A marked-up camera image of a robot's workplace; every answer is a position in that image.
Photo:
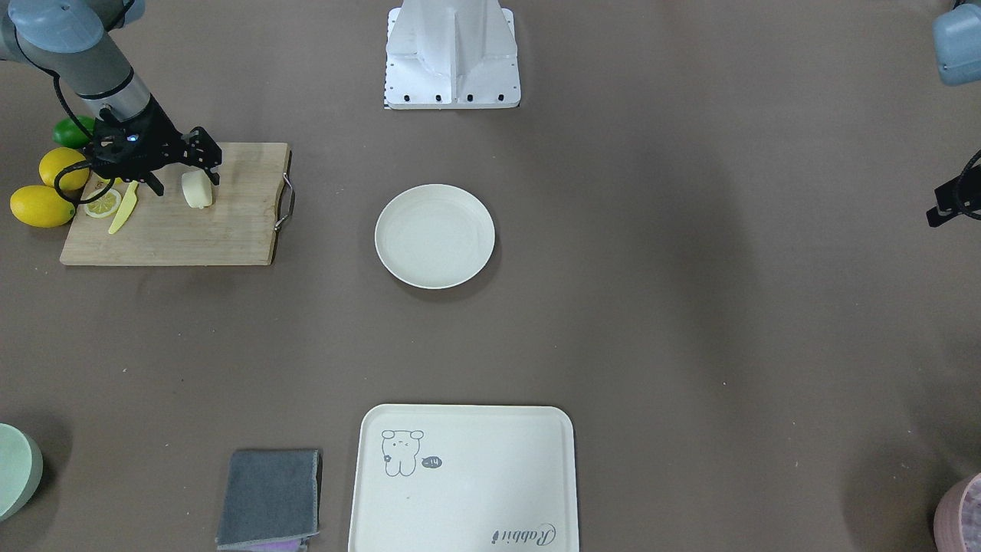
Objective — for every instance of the wooden cutting board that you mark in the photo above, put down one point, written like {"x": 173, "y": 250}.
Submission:
{"x": 239, "y": 229}

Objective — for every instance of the cream round plate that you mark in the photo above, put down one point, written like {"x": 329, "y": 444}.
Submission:
{"x": 434, "y": 236}

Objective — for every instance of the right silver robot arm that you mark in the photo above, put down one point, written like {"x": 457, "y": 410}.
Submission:
{"x": 71, "y": 41}

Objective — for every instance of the pink bowl with ice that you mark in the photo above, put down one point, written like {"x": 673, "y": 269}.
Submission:
{"x": 957, "y": 518}

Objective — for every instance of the whole lemon near lime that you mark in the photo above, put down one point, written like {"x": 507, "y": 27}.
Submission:
{"x": 60, "y": 158}

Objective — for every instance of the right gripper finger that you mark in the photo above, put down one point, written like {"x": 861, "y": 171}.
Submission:
{"x": 201, "y": 151}
{"x": 154, "y": 183}

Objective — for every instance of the cream rabbit tray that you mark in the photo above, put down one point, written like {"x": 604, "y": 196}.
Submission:
{"x": 465, "y": 478}

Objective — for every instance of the whole lemon far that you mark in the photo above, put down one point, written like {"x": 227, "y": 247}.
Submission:
{"x": 41, "y": 207}

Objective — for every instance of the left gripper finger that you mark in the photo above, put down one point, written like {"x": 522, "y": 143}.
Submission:
{"x": 954, "y": 198}

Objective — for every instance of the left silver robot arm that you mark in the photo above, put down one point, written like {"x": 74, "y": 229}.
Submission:
{"x": 957, "y": 48}

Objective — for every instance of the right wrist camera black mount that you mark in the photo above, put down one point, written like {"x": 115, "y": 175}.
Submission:
{"x": 118, "y": 151}

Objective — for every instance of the yellow plastic knife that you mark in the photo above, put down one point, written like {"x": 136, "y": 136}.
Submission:
{"x": 127, "y": 205}

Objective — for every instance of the grey folded cloth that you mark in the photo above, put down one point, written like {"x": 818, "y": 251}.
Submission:
{"x": 271, "y": 500}

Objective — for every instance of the white steamed bun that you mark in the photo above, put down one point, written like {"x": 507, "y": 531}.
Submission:
{"x": 197, "y": 189}

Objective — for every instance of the green lime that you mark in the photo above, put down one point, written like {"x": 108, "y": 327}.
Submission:
{"x": 73, "y": 133}

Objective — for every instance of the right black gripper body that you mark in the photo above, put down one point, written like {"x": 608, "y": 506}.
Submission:
{"x": 162, "y": 125}

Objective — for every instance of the mint green bowl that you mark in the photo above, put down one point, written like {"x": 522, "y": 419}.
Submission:
{"x": 21, "y": 469}

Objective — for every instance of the lemon half slice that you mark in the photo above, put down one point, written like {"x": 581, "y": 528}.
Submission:
{"x": 102, "y": 203}

